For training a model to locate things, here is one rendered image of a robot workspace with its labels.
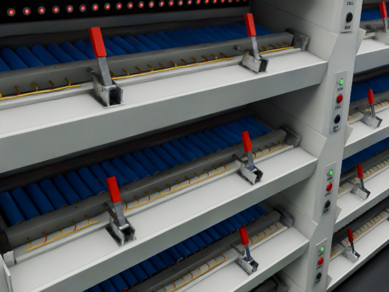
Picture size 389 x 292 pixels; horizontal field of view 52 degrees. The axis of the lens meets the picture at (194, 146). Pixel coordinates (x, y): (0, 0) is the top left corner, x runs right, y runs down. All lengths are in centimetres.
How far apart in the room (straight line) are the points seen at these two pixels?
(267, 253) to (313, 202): 15
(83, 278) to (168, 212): 16
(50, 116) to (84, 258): 20
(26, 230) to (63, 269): 7
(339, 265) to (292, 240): 31
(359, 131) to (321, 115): 21
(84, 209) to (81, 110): 17
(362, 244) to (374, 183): 20
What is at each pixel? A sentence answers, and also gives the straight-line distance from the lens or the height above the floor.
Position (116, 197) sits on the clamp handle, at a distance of 57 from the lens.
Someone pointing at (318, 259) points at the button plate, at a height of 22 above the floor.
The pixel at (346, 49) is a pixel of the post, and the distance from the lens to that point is 85.
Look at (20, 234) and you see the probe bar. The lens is 57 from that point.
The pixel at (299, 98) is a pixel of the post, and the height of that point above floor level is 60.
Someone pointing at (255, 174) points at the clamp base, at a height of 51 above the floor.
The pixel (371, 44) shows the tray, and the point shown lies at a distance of 99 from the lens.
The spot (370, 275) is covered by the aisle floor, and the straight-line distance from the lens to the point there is 138.
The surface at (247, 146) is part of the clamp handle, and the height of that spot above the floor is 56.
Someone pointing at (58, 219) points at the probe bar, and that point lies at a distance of 59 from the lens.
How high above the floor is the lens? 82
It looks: 22 degrees down
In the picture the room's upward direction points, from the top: 1 degrees counter-clockwise
